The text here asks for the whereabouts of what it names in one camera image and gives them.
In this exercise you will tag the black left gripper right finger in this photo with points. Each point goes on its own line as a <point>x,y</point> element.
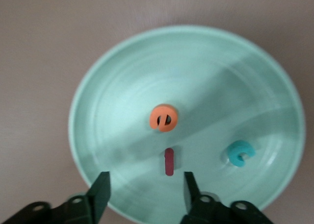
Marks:
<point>192,197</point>

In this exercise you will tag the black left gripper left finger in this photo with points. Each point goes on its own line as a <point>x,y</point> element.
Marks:
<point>101,192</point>

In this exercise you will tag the maroon foam letter l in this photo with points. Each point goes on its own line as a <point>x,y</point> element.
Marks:
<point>169,161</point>

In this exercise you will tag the teal foam letter c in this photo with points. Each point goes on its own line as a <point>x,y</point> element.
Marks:
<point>233,155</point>

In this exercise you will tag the orange foam letter e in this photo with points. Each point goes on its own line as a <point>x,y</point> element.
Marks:
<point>154,116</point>

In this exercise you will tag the light green round plate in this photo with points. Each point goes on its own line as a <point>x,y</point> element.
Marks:
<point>186,69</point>

